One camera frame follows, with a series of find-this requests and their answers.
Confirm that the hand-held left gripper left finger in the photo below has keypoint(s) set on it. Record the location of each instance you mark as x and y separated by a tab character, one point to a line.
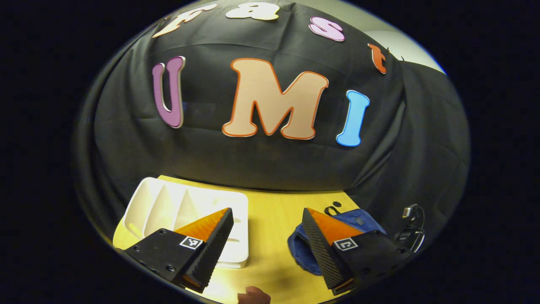
211	253

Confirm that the black backdrop cloth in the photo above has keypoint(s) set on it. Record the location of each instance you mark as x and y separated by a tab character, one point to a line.
211	156

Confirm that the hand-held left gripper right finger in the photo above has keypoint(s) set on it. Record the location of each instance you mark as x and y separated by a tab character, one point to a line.
322	253

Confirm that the blue schoolbag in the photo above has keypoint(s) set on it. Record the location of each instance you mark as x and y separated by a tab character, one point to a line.
301	249

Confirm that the white bookshelf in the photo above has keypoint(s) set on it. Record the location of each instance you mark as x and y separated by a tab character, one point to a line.
168	202

